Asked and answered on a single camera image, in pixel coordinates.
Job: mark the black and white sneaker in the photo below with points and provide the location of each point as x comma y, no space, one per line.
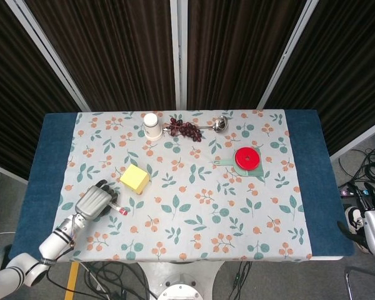
354,215

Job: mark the yellow cube block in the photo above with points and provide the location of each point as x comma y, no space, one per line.
134,178

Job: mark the stainless steel ladle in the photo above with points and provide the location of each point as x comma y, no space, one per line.
220,123

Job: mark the floral print tablecloth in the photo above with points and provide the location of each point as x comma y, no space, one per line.
187,218

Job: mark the black power strip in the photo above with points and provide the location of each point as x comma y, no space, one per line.
347,192

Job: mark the grey metal tube frame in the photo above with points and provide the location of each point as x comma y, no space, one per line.
350,284

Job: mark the dark pleated partition panel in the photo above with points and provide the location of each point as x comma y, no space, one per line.
112,47
237,47
347,62
12,93

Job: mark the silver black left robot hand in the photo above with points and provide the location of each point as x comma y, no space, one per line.
92,201

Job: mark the red round disc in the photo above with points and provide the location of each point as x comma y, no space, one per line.
247,158

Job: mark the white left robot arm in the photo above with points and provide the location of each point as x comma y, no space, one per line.
53,240

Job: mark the mint green hand brush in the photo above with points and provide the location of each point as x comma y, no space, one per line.
253,173

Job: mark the blue felt table cover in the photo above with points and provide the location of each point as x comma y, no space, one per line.
43,156

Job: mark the white paper cup stack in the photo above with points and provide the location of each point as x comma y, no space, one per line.
152,128

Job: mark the dark red grape bunch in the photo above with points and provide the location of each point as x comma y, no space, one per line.
187,129

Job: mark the small red white tube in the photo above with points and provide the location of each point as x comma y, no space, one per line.
120,210

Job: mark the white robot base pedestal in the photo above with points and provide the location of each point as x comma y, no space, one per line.
179,292

